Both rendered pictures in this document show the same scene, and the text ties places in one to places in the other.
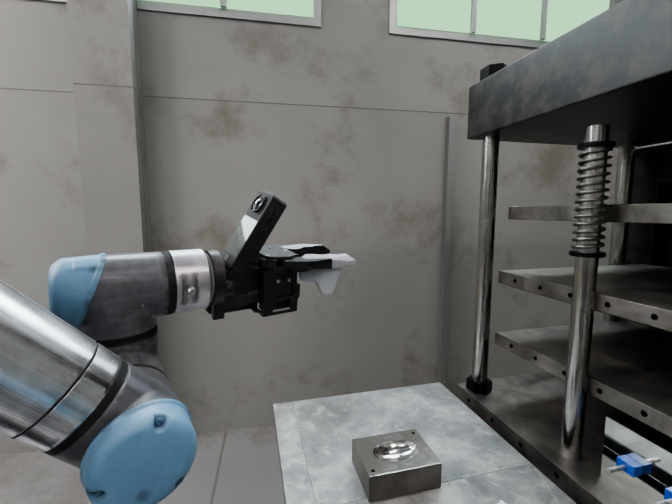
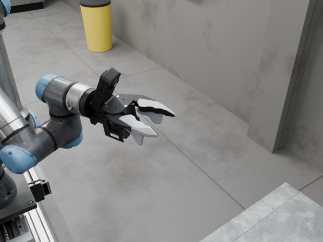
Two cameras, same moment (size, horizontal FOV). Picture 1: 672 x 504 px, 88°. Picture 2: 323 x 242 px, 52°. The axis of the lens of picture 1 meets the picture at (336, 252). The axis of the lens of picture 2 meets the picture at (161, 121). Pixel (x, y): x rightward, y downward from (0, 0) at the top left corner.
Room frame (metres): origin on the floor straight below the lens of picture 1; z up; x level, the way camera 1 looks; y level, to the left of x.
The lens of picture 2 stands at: (0.33, -0.52, 1.84)
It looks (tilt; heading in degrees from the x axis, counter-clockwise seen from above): 34 degrees down; 68
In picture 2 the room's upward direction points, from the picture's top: straight up
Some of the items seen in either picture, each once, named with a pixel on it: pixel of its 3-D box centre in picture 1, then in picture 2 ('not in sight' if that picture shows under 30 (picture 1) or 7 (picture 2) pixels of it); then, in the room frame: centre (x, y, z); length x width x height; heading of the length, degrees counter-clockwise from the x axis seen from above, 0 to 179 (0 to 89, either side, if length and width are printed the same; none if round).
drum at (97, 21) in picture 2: not in sight; (97, 25); (1.27, 4.08, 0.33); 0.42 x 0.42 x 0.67
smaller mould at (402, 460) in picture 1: (394, 462); not in sight; (0.89, -0.16, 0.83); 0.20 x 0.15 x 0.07; 104
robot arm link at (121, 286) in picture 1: (115, 291); (60, 93); (0.38, 0.24, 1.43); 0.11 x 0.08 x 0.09; 126
